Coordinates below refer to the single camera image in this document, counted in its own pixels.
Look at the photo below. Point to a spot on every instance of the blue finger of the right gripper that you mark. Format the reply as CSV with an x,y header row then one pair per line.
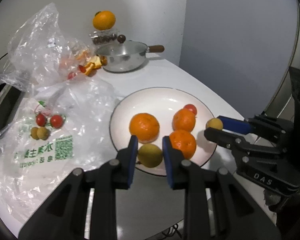
x,y
222,139
234,125

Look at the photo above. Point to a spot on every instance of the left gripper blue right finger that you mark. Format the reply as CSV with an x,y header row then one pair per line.
x,y
174,169

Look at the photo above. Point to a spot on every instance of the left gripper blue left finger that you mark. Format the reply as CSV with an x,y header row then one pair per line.
x,y
124,171

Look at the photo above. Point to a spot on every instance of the longan fruit one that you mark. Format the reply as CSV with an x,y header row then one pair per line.
x,y
215,123

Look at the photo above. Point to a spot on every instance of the tangerine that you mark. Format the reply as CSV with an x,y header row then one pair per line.
x,y
184,119
184,141
145,127

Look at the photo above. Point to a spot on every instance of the longan fruit two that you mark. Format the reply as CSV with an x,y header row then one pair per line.
x,y
150,155

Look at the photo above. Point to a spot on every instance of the longan fruit three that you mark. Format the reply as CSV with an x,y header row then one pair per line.
x,y
43,133

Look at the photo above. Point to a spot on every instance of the longan fruit four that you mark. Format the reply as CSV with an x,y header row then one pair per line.
x,y
34,134

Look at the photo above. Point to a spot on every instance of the clear box of dark fruits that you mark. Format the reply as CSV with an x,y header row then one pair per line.
x,y
100,37

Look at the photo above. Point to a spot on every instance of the small cherry tomato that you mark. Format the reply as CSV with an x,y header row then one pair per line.
x,y
191,108

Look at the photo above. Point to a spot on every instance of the flat printed plastic bag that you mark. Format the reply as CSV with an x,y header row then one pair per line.
x,y
31,169

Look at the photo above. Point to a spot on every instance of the orange peel pieces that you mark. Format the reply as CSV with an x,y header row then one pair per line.
x,y
88,63

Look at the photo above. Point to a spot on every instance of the steel saucepan with lid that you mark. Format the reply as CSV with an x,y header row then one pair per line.
x,y
124,55

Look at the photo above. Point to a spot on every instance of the crumpled clear plastic bag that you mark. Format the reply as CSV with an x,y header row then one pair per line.
x,y
41,58

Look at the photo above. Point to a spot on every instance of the induction cooker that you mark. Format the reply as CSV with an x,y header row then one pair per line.
x,y
10,99

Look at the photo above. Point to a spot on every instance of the large orange on box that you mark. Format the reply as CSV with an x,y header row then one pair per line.
x,y
104,20

